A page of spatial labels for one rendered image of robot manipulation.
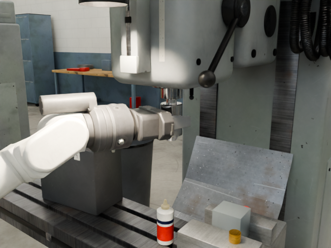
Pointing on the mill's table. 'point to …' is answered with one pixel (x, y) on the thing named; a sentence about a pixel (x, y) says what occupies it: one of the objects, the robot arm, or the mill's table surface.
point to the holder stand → (86, 181)
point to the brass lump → (234, 236)
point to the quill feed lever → (235, 20)
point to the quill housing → (178, 44)
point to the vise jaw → (209, 237)
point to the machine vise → (259, 228)
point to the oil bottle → (165, 224)
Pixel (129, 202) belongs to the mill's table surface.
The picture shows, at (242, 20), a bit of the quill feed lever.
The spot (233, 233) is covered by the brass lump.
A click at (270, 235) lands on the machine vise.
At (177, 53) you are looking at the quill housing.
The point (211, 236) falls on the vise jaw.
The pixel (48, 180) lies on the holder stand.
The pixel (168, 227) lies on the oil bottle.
